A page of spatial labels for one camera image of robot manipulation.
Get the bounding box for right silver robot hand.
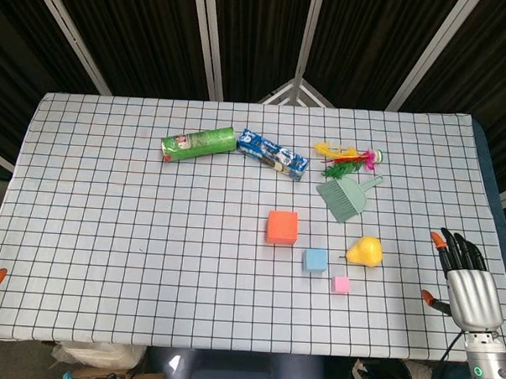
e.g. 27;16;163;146
418;226;506;334

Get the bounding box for small pink foam cube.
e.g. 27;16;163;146
330;275;352;295

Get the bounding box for light blue foam cube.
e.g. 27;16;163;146
301;247;330;275

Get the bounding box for yellow toy pear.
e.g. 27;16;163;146
338;234;384;270

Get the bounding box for white plastic bag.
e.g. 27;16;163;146
50;340;147;373

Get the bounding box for white crumpled paper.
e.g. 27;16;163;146
351;358;373;379

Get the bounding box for mint green small dustpan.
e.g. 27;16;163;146
334;172;383;216

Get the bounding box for white checked tablecloth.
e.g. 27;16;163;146
0;89;506;366

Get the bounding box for green plastic dustpan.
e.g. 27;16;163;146
314;178;359;225

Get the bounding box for colourful feather shuttlecock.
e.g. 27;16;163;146
311;140;385;183

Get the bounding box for orange foam cube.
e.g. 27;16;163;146
266;210;300;247

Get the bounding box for green chip can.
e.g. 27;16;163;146
159;123;239;168

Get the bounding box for blue cookie box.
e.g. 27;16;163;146
234;127;311;184

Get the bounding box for grey-blue robot torso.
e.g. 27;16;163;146
146;346;326;379

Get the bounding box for dark folding screen white frames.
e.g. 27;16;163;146
0;0;506;205

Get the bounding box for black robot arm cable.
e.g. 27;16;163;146
427;329;468;379

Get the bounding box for white metal frame stand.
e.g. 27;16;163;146
256;75;336;109

